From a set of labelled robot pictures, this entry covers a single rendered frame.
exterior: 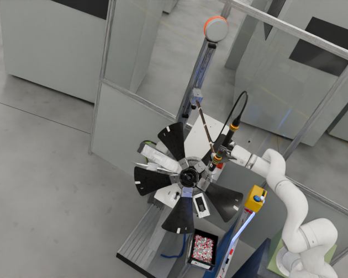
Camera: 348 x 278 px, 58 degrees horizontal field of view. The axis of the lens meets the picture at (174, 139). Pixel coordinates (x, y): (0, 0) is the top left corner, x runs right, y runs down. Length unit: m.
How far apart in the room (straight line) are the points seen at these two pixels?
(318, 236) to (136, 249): 1.79
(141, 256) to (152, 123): 1.16
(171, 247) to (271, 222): 0.93
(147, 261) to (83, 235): 0.61
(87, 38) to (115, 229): 2.08
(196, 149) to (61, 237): 1.45
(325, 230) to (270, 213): 1.52
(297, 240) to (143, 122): 1.85
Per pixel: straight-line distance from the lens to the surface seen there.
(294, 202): 1.43
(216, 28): 2.12
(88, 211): 3.13
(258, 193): 2.31
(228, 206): 1.99
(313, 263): 1.61
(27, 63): 4.34
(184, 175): 1.93
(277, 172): 1.62
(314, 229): 1.47
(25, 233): 3.02
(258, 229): 3.15
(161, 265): 2.88
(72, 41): 3.89
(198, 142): 2.21
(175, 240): 3.03
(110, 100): 3.00
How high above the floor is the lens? 2.60
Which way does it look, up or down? 40 degrees down
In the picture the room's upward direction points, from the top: 21 degrees clockwise
